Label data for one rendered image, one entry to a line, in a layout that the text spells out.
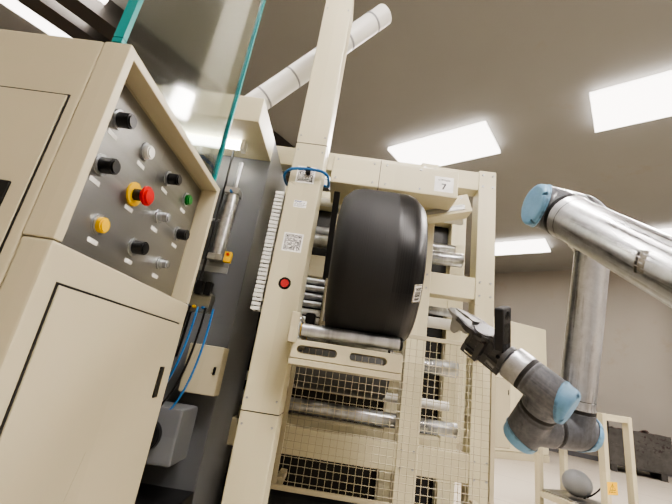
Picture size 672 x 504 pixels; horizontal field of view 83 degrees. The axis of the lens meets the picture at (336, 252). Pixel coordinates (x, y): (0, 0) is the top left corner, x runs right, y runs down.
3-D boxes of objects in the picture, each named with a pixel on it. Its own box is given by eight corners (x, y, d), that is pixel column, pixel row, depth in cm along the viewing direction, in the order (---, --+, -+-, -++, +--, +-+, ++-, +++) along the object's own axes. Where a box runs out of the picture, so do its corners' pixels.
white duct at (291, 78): (207, 113, 193) (378, -2, 218) (215, 128, 204) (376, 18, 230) (222, 129, 190) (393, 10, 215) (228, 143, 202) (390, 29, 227)
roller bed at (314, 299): (274, 335, 170) (286, 272, 179) (279, 338, 184) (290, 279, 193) (317, 341, 169) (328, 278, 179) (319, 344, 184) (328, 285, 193)
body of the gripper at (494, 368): (457, 347, 106) (493, 378, 98) (470, 323, 103) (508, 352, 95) (472, 342, 111) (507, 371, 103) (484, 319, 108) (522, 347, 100)
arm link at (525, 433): (550, 460, 96) (575, 427, 90) (509, 455, 94) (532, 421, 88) (531, 428, 104) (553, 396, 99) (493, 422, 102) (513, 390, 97)
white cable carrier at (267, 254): (249, 308, 136) (275, 190, 150) (252, 311, 140) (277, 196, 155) (262, 310, 136) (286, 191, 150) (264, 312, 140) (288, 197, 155)
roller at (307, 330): (300, 319, 128) (299, 328, 130) (297, 330, 124) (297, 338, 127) (403, 335, 126) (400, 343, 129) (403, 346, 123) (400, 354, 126)
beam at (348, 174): (329, 180, 179) (334, 153, 184) (330, 204, 204) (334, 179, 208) (458, 198, 177) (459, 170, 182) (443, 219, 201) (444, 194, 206)
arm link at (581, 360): (597, 207, 112) (573, 443, 104) (560, 198, 110) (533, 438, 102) (635, 198, 101) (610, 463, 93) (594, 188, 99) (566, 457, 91)
